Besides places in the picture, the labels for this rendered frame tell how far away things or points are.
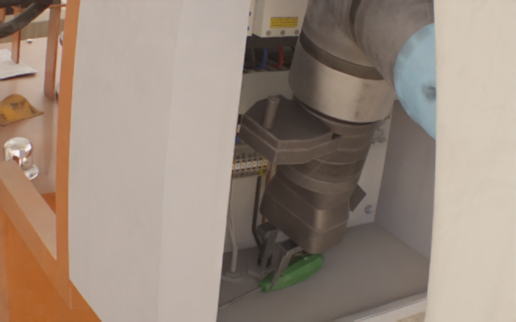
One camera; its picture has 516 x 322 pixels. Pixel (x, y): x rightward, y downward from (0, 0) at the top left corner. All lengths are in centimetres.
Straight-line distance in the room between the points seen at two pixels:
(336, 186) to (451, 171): 49
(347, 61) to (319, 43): 3
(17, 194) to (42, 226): 9
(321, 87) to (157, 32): 14
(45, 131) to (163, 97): 77
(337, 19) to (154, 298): 26
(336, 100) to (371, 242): 38
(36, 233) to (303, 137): 41
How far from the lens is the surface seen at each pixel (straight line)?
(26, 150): 121
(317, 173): 74
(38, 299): 126
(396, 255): 102
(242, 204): 93
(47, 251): 96
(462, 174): 26
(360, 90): 69
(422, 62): 55
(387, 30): 58
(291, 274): 85
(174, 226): 67
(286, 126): 69
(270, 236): 80
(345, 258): 99
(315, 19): 68
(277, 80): 82
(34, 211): 103
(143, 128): 67
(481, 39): 25
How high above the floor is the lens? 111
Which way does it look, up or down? 23 degrees down
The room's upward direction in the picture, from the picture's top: 7 degrees clockwise
